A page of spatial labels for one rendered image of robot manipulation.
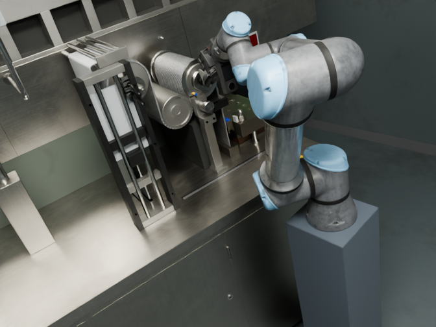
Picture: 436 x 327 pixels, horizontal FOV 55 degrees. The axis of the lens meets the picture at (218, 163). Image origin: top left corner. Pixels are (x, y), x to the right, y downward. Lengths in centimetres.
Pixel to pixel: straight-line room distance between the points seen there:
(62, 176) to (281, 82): 119
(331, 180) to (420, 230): 149
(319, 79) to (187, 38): 112
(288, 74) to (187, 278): 89
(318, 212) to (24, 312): 90
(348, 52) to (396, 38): 213
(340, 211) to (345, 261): 14
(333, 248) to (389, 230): 137
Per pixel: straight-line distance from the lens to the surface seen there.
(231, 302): 168
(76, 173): 180
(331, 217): 125
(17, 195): 149
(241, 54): 119
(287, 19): 218
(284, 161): 100
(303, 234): 130
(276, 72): 79
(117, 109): 130
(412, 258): 246
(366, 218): 131
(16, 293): 149
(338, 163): 116
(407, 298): 228
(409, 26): 291
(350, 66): 83
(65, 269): 146
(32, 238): 157
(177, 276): 145
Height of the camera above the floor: 177
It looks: 31 degrees down
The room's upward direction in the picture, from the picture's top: 15 degrees counter-clockwise
